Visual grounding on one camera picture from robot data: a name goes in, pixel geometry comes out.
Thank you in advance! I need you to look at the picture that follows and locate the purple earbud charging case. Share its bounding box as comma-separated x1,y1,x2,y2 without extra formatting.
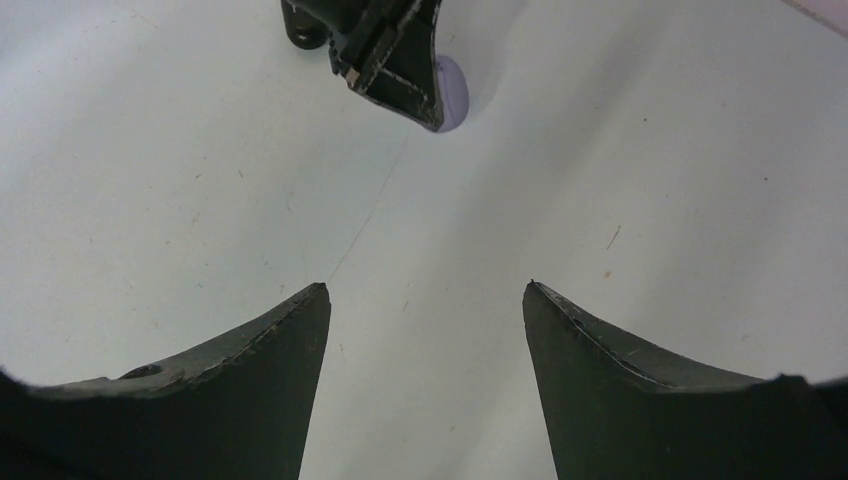
436,55,470,133

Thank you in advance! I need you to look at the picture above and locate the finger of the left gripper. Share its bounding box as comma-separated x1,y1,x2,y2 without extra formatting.
327,0,445,132

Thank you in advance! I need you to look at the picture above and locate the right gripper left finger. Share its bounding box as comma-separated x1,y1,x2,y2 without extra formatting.
1,283,331,479

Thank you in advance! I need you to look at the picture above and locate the black earbud charging case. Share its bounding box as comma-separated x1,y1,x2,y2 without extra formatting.
281,0,329,50

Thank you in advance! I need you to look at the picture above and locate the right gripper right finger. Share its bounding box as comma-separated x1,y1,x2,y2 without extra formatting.
522,281,847,479

